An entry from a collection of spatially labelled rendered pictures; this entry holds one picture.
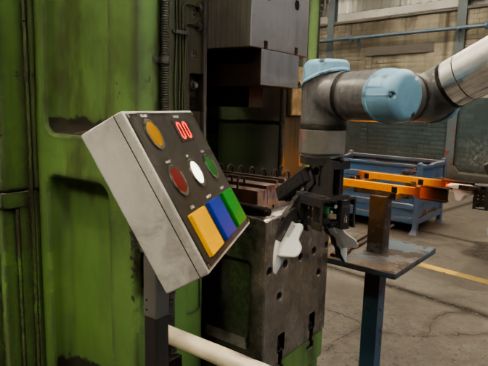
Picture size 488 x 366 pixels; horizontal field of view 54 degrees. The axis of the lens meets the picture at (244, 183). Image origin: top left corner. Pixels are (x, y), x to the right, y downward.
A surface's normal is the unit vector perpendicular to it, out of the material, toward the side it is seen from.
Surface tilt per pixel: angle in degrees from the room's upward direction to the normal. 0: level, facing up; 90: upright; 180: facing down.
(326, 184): 90
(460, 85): 110
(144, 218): 90
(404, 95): 90
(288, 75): 90
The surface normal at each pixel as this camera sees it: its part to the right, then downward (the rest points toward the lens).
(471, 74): -0.67, 0.40
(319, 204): -0.87, 0.05
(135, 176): -0.20, 0.15
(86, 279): -0.59, 0.11
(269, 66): 0.80, 0.11
